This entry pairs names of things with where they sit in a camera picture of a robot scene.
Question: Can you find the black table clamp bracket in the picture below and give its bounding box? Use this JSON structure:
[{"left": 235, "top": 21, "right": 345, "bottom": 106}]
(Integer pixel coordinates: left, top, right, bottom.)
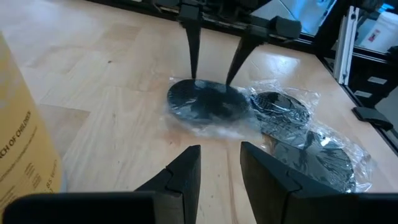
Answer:
[{"left": 352, "top": 106, "right": 394, "bottom": 132}]

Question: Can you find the silver aluminium extrusion post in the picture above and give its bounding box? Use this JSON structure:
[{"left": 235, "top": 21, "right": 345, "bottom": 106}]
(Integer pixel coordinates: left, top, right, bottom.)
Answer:
[{"left": 333, "top": 5, "right": 361, "bottom": 86}]

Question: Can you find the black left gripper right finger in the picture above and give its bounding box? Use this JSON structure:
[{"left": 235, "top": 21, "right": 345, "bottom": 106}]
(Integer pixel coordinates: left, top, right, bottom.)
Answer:
[{"left": 239, "top": 141, "right": 341, "bottom": 224}]

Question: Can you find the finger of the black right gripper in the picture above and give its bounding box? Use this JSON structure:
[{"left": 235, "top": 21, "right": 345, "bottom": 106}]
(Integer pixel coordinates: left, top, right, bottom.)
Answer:
[
  {"left": 178, "top": 4, "right": 201, "bottom": 80},
  {"left": 226, "top": 17, "right": 302, "bottom": 85}
]

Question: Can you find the white sheet panel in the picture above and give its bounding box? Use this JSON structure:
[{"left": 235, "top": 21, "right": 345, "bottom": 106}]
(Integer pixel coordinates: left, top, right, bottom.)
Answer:
[{"left": 251, "top": 0, "right": 337, "bottom": 35}]

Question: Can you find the yellow disinfecting wipes canister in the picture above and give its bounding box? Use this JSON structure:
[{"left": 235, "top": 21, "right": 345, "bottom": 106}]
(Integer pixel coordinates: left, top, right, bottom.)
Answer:
[{"left": 0, "top": 30, "right": 65, "bottom": 215}]

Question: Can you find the white bag red label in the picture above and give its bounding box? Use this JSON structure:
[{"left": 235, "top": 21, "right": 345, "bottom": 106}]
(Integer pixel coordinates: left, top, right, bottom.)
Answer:
[{"left": 357, "top": 11, "right": 398, "bottom": 54}]

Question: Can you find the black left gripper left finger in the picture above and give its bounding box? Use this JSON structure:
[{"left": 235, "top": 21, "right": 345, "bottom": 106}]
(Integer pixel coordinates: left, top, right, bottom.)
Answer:
[{"left": 135, "top": 144, "right": 202, "bottom": 224}]

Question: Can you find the black round brush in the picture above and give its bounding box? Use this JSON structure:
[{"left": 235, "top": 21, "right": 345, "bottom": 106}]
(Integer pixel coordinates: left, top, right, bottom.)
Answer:
[
  {"left": 248, "top": 79, "right": 321, "bottom": 141},
  {"left": 160, "top": 76, "right": 261, "bottom": 141},
  {"left": 264, "top": 124, "right": 374, "bottom": 194}
]

